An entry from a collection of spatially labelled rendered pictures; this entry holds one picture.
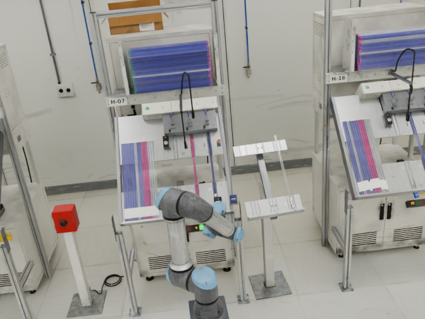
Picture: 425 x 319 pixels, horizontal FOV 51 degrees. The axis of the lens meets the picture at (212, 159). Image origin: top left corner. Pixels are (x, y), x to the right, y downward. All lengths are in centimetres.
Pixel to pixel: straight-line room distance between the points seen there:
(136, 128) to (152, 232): 74
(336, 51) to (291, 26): 132
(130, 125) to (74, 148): 187
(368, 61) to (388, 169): 70
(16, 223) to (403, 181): 255
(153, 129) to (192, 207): 108
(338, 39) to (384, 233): 142
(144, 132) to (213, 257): 105
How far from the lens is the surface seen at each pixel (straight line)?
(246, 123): 462
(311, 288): 329
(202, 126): 286
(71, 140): 476
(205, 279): 216
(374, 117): 316
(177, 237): 212
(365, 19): 326
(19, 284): 323
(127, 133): 296
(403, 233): 360
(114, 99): 298
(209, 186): 279
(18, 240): 339
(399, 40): 317
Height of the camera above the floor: 213
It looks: 24 degrees down
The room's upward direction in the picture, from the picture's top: 6 degrees counter-clockwise
